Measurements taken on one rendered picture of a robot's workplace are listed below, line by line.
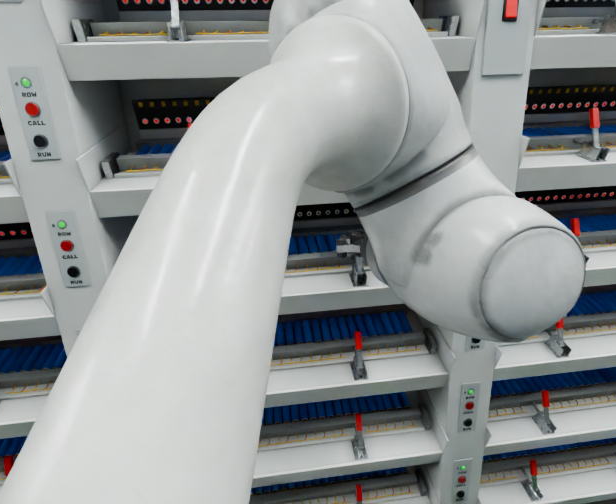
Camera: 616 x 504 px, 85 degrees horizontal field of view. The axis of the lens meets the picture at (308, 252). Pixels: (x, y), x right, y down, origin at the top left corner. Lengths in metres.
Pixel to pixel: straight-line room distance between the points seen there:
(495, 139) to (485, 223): 0.45
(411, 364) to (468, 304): 0.55
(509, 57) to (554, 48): 0.08
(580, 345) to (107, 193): 0.97
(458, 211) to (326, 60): 0.12
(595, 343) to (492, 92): 0.60
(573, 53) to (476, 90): 0.17
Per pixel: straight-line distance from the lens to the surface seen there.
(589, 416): 1.11
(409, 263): 0.25
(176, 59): 0.59
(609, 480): 1.28
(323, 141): 0.17
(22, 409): 0.87
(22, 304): 0.77
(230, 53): 0.58
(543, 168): 0.73
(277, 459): 0.85
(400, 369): 0.75
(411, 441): 0.89
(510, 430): 0.99
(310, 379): 0.71
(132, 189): 0.59
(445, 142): 0.25
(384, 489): 1.03
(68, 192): 0.63
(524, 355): 0.87
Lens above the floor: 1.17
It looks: 16 degrees down
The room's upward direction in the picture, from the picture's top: 3 degrees counter-clockwise
